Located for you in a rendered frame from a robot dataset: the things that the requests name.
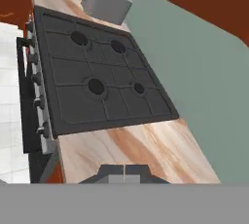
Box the black hob knob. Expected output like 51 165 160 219
36 121 52 138
28 52 41 66
32 94 48 111
30 71 45 87
24 20 36 34

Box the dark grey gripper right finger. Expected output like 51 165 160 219
124 164 171 185

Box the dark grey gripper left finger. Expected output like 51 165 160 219
78 164 125 185

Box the grey toaster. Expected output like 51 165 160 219
80 0 133 26

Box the steel and black oven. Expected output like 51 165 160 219
16 13 64 184

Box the black oven handle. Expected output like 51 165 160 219
16 36 43 155

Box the black gas hob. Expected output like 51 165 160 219
32 5 180 140

